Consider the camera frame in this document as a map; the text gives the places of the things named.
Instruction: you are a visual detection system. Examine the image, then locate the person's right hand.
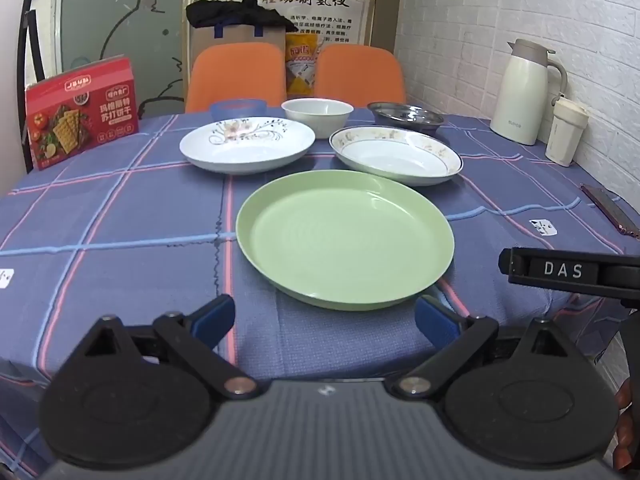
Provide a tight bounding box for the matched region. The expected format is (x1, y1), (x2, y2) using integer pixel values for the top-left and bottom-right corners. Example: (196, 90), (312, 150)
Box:
(614, 375), (640, 472)

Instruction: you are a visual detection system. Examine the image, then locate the glass panel with cat drawing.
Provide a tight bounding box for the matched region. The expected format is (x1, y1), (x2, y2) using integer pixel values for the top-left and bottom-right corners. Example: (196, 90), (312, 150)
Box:
(55, 0), (193, 117)

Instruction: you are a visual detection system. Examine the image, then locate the framed wall poster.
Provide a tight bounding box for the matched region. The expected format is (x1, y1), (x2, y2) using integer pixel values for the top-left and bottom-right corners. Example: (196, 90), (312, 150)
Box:
(182, 0), (378, 51)

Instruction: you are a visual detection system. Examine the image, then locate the blue bowl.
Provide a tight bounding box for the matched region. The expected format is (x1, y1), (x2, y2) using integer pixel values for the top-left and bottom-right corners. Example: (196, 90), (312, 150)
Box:
(209, 99), (267, 122)

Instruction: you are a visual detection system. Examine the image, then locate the green plate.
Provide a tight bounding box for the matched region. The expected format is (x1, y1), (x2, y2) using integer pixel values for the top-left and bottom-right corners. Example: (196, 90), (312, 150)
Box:
(235, 170), (456, 311)

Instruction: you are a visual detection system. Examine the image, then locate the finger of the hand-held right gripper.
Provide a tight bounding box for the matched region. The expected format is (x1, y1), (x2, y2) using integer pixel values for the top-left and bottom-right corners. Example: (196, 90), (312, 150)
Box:
(498, 247), (528, 286)

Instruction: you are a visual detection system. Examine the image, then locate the stainless steel bowl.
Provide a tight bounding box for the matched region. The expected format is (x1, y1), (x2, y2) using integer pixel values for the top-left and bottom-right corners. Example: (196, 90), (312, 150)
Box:
(366, 101), (445, 136)

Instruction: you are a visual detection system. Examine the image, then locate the brown paper bag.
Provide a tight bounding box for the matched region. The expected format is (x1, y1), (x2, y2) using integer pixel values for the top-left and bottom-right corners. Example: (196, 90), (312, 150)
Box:
(189, 22), (287, 76)

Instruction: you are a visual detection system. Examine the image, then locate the white floral plate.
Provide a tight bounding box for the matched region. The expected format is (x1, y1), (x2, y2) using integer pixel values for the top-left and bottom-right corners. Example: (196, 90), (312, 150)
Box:
(179, 116), (317, 176)

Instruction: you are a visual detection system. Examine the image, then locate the white bowl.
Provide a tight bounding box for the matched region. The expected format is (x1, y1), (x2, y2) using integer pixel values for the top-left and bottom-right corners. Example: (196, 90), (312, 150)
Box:
(281, 98), (355, 138)

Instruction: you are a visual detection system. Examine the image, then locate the orange chair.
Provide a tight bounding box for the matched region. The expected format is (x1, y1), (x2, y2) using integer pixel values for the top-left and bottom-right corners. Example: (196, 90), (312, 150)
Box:
(314, 44), (407, 107)
(185, 42), (288, 114)

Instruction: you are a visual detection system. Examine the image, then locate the blue plaid tablecloth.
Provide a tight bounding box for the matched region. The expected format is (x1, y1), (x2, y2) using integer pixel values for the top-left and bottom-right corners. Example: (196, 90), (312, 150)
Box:
(0, 107), (640, 480)

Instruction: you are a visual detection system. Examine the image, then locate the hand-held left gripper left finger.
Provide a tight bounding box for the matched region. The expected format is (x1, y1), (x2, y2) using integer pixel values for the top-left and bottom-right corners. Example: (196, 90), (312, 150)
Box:
(82, 294), (261, 402)

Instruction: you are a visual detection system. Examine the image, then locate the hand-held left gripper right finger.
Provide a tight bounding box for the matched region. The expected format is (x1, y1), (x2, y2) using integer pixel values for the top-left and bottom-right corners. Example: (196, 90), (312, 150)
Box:
(384, 294), (573, 402)

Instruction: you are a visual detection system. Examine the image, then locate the red cracker box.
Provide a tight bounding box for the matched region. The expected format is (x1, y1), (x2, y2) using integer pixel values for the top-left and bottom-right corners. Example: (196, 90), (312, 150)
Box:
(25, 56), (140, 172)

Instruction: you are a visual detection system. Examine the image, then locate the white gold-rimmed plate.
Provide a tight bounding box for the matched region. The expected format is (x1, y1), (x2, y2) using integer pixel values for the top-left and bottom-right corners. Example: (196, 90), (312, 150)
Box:
(328, 126), (464, 186)

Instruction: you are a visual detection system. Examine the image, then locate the white tumbler cup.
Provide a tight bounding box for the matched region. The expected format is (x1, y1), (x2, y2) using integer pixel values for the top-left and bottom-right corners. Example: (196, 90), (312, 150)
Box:
(545, 95), (590, 168)

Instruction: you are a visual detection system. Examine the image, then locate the white thermos jug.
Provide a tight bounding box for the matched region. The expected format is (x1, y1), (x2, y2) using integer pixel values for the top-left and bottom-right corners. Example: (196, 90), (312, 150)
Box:
(489, 38), (568, 147)

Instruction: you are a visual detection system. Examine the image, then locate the dark red phone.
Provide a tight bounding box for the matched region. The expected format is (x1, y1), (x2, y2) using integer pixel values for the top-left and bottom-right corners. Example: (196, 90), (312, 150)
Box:
(580, 183), (640, 240)

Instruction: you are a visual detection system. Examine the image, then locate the black cloth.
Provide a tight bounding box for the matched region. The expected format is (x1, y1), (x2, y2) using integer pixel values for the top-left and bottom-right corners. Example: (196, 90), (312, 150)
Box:
(186, 0), (297, 31)

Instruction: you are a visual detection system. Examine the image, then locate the yellow snack packet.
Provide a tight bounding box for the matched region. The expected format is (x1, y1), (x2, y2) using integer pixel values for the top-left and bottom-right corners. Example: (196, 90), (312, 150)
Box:
(285, 30), (326, 100)

